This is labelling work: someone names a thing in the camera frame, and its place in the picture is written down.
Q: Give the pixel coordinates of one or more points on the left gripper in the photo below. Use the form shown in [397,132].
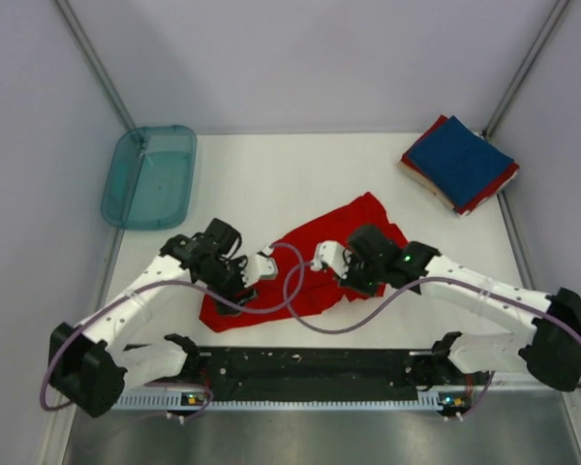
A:
[237,264]

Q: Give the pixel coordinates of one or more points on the folded blue t shirt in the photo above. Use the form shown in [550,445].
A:
[460,160]

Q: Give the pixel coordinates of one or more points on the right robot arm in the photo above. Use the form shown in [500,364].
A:
[541,332]

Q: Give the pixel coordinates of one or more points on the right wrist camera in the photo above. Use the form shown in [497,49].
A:
[334,256]

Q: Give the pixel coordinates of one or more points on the left aluminium frame post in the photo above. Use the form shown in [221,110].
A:
[94,63]

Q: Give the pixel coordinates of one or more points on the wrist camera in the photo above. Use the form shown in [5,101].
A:
[260,266]
[334,256]

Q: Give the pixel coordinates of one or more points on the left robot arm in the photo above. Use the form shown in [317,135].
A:
[94,362]

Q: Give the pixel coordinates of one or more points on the folded red t shirt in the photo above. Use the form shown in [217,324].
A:
[501,181]

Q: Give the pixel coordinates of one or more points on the aluminium frame post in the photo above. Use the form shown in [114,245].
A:
[542,38]
[94,63]

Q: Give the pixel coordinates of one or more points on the teal plastic bin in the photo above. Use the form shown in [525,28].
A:
[150,178]

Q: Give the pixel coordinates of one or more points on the right aluminium frame post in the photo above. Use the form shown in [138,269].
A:
[542,38]

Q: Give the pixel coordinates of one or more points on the folded cream t shirt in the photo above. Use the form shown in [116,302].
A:
[425,183]

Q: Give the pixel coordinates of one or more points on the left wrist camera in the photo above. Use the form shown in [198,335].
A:
[260,266]

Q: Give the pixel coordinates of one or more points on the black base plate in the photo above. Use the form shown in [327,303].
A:
[235,373]

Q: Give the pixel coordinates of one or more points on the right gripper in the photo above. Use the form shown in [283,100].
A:
[348,282]

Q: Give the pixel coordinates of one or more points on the grey cable duct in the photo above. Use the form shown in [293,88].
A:
[177,400]

